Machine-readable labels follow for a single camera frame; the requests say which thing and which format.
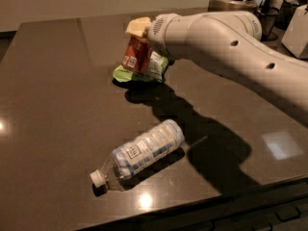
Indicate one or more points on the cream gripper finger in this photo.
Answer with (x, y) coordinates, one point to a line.
(138, 27)

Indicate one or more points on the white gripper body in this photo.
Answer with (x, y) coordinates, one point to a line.
(161, 35)

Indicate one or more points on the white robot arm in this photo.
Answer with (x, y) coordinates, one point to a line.
(229, 45)

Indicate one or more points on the green chip bag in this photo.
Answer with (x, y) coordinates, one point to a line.
(155, 71)

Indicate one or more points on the steel dispenser base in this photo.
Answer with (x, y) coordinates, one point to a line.
(230, 5)

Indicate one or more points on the black mesh cup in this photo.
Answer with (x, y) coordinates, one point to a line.
(267, 17)

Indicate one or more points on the clear plastic water bottle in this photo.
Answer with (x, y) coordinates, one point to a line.
(129, 159)

